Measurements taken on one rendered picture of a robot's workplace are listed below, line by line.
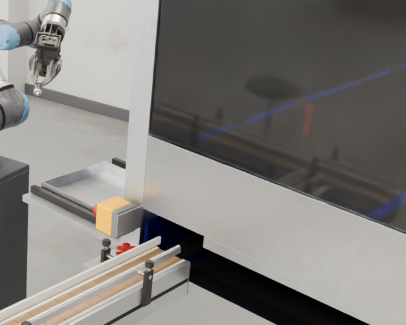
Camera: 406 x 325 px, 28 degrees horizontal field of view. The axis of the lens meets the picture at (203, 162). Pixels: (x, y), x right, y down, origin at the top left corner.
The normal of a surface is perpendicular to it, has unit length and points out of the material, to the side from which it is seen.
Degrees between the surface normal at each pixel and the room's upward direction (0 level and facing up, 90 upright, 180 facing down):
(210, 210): 90
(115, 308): 90
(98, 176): 0
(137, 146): 90
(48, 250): 0
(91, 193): 0
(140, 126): 90
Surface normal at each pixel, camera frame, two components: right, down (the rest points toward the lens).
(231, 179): -0.61, 0.24
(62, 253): 0.10, -0.92
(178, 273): 0.78, 0.30
